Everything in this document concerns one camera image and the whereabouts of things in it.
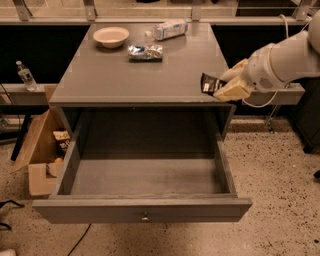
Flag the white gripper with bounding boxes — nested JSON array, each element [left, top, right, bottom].
[[213, 43, 284, 102]]

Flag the black rxbar chocolate bar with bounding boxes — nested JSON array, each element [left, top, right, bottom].
[[200, 73, 226, 96]]

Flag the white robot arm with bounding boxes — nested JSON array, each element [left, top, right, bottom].
[[213, 10, 320, 102]]

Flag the grey cabinet with counter top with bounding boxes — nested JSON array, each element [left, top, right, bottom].
[[51, 23, 234, 159]]

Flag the grey open top drawer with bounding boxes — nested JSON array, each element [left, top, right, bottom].
[[32, 109, 253, 225]]

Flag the lying plastic water bottle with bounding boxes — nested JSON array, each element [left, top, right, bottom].
[[145, 19, 188, 41]]

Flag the silver blue snack bag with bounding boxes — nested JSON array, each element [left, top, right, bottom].
[[128, 45, 163, 61]]

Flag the snack pack in cardboard box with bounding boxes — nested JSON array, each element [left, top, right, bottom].
[[53, 130, 70, 150]]

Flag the open cardboard box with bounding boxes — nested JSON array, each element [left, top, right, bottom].
[[12, 104, 65, 196]]

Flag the upright plastic water bottle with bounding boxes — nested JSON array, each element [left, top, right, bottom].
[[16, 61, 37, 92]]

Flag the white hanging cable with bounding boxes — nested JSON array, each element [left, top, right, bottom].
[[240, 14, 316, 109]]

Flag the black floor cable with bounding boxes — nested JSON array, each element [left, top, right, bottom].
[[66, 223, 92, 256]]

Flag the grey metal rail beam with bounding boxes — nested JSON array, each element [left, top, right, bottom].
[[0, 83, 305, 106]]

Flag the black cable at left edge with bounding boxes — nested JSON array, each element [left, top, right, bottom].
[[0, 199, 26, 232]]

